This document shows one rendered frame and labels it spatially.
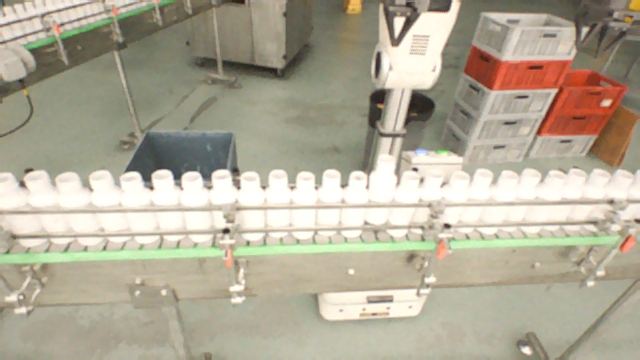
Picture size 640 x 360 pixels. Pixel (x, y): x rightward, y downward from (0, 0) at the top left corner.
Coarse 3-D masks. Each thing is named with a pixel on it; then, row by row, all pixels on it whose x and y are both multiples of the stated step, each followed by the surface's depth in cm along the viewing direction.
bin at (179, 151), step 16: (144, 144) 122; (160, 144) 129; (176, 144) 130; (192, 144) 130; (208, 144) 131; (224, 144) 132; (144, 160) 122; (160, 160) 133; (176, 160) 134; (192, 160) 135; (208, 160) 135; (224, 160) 136; (144, 176) 122; (176, 176) 138; (208, 176) 140
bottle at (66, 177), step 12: (60, 180) 69; (72, 180) 67; (72, 192) 68; (84, 192) 70; (60, 204) 69; (72, 204) 69; (84, 204) 70; (72, 216) 70; (84, 216) 71; (96, 216) 74; (72, 228) 73; (84, 228) 72; (96, 228) 74; (84, 240) 74; (96, 240) 76
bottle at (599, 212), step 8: (616, 176) 83; (624, 176) 84; (632, 176) 83; (608, 184) 85; (616, 184) 83; (624, 184) 82; (608, 192) 84; (616, 192) 84; (624, 192) 83; (600, 208) 87; (608, 208) 86; (592, 216) 89; (600, 216) 88
